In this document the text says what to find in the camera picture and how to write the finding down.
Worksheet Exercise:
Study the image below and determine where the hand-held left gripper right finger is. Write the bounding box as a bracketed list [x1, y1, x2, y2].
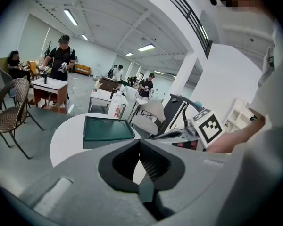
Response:
[139, 139, 234, 226]

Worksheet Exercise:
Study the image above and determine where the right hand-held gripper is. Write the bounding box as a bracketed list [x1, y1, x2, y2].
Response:
[154, 109, 225, 150]

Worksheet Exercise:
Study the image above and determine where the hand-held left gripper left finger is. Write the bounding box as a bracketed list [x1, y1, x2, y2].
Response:
[16, 139, 156, 226]

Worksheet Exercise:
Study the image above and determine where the green drawer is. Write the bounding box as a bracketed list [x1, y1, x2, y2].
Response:
[83, 115, 136, 150]

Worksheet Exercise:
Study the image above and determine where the person's right forearm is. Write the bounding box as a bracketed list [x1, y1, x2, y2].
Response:
[207, 115, 266, 154]

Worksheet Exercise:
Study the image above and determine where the grey padded chair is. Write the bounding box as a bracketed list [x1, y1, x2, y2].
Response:
[131, 100, 167, 137]

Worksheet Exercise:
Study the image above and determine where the white plastic bag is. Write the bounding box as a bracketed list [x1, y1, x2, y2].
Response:
[109, 95, 124, 120]

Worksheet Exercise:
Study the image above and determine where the white shelf unit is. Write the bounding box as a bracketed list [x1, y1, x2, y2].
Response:
[223, 98, 253, 133]

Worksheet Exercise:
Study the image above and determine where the person's white shirt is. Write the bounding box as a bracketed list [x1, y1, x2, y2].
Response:
[216, 20, 283, 226]

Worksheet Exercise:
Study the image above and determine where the white square table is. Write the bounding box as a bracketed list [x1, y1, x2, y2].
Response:
[88, 88, 129, 120]

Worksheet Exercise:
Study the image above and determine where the brown wicker chair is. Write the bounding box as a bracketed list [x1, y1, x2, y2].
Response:
[0, 77, 45, 160]

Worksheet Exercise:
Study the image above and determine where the white top wooden table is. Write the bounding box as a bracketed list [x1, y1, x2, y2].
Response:
[31, 77, 69, 114]

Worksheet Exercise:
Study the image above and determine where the yellow sofa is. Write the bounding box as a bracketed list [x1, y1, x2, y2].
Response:
[74, 64, 92, 76]

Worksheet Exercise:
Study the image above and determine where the black metal railing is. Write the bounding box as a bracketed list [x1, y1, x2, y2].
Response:
[152, 0, 213, 59]

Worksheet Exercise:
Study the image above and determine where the black frame stand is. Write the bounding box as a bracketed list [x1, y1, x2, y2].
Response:
[164, 94, 197, 133]

